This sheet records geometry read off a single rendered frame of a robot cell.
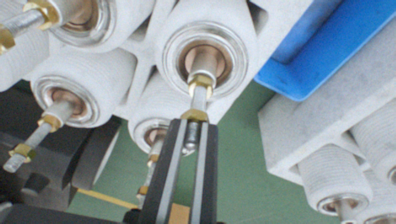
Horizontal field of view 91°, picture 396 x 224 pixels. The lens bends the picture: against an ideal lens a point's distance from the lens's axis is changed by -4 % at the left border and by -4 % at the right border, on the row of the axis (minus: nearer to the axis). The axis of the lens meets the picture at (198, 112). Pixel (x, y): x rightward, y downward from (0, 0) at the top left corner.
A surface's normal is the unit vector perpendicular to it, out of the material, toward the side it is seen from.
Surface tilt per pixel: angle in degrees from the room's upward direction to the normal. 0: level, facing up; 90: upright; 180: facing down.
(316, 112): 90
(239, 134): 0
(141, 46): 0
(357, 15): 88
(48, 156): 45
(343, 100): 90
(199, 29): 4
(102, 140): 79
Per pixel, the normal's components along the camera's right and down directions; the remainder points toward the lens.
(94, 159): 0.30, -0.03
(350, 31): -0.91, -0.36
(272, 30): -0.11, 0.66
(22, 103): 0.46, -0.63
